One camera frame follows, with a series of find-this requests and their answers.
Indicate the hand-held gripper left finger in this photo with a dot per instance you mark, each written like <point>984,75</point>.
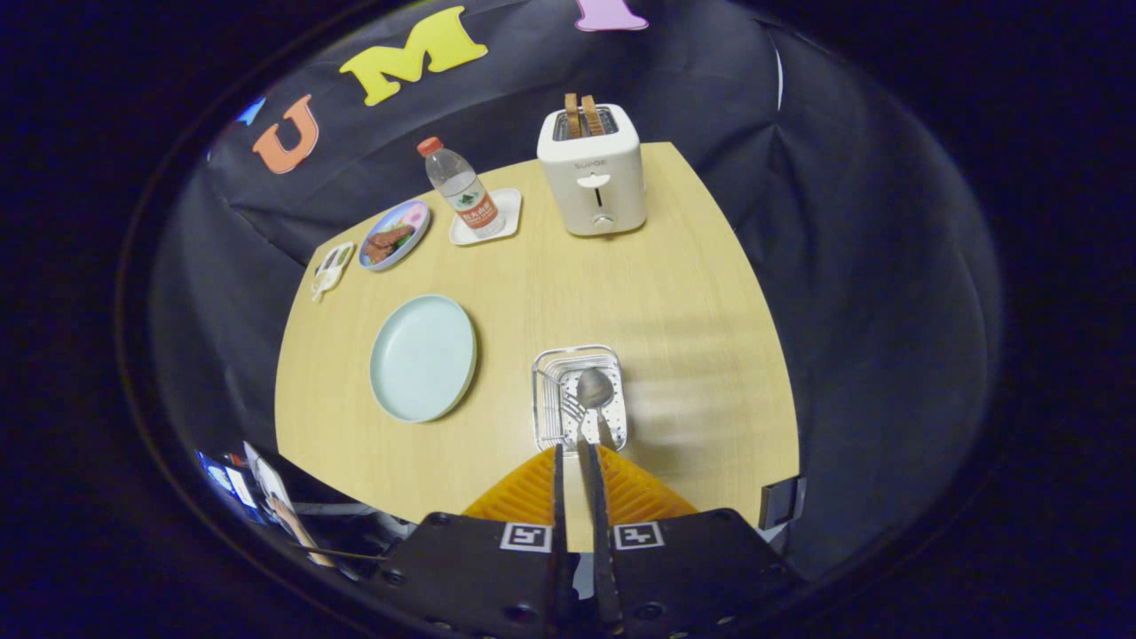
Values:
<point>561,550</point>

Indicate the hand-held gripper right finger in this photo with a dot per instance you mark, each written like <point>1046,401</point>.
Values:
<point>599,532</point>

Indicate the small black box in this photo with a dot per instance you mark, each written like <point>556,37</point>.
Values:
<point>781,503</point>

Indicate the pale green plate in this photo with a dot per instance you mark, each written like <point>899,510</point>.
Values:
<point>422,359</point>

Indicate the white square coaster tray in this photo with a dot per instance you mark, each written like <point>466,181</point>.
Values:
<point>508,217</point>

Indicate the blue plate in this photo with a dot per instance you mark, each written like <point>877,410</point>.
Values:
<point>410,244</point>

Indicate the brown meat strip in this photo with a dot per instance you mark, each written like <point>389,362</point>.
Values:
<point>380,253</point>
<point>398,235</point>

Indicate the white toaster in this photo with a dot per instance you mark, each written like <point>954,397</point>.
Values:
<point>590,182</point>

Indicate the white divided sauce dish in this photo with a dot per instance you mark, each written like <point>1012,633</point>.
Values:
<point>330,271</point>

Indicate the clear water bottle red cap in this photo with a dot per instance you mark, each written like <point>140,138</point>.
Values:
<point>466,195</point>

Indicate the pink ham slice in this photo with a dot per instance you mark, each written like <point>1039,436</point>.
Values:
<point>414,215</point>

